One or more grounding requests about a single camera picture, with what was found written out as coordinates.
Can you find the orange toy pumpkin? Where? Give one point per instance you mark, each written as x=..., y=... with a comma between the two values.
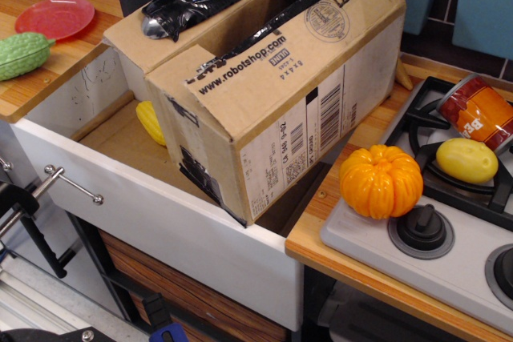
x=381, y=182

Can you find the silver metal spoon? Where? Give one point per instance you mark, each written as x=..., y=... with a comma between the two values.
x=152, y=29

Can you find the brown cardboard shipping box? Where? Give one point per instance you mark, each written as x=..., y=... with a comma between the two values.
x=250, y=99

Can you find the blue black clamp handle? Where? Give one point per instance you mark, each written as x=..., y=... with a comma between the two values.
x=163, y=328

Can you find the grey toy stove top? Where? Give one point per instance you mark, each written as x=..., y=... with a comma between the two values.
x=456, y=244

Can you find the yellow toy squash in sink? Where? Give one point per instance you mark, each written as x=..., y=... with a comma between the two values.
x=147, y=117

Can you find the black stove knob at edge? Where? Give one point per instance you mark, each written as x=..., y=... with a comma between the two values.
x=498, y=272

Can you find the red plastic plate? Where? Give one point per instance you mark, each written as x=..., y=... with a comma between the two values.
x=56, y=19

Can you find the white toy sink basin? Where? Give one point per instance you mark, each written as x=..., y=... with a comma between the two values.
x=117, y=178

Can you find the green toy bitter gourd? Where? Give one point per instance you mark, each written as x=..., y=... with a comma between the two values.
x=23, y=53

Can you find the yellow toy potato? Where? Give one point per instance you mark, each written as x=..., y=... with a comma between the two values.
x=467, y=160

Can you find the black metal table clamp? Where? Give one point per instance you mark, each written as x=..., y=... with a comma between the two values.
x=19, y=205

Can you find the red orange beans can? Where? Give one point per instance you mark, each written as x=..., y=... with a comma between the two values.
x=478, y=112

